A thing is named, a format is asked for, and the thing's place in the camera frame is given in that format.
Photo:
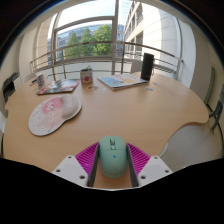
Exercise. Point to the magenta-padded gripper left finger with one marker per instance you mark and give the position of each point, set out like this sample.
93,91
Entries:
68,168

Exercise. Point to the black cylindrical speaker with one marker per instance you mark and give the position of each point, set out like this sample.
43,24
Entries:
147,66

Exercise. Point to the mint green computer mouse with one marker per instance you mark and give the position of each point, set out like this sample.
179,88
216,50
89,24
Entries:
113,158

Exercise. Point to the light blue picture book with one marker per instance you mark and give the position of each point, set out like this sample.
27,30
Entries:
121,81

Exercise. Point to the white chair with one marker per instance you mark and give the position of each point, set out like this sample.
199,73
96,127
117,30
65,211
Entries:
2,121
136,66
29,77

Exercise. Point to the metal balcony railing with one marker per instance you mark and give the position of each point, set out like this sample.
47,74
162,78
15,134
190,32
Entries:
100,43

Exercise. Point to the dark red magazine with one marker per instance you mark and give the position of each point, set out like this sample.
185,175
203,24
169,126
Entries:
58,86

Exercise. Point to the white printed mug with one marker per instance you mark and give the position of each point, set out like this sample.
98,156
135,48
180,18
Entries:
40,81

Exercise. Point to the white pink mouse pad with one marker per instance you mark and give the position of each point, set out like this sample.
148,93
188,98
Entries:
50,115

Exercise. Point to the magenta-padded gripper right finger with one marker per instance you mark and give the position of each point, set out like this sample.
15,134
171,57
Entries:
155,168

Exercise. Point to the black marker pen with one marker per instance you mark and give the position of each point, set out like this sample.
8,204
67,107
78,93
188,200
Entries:
34,82

